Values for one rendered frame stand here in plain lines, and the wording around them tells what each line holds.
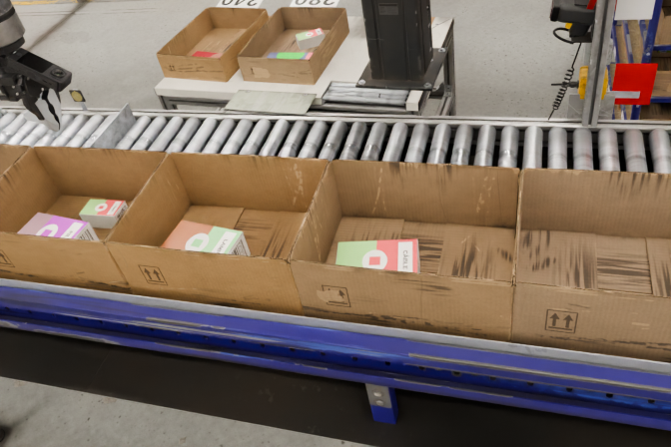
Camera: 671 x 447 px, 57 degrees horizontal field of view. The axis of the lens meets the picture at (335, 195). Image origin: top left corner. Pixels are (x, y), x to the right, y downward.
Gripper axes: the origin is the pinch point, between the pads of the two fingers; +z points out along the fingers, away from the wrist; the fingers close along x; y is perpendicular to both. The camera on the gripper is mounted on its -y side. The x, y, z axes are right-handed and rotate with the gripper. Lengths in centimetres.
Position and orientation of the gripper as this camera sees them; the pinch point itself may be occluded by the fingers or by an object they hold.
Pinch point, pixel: (58, 125)
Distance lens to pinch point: 143.9
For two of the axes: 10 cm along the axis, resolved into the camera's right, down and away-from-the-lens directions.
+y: -9.6, -0.4, 2.7
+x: -2.3, 6.7, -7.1
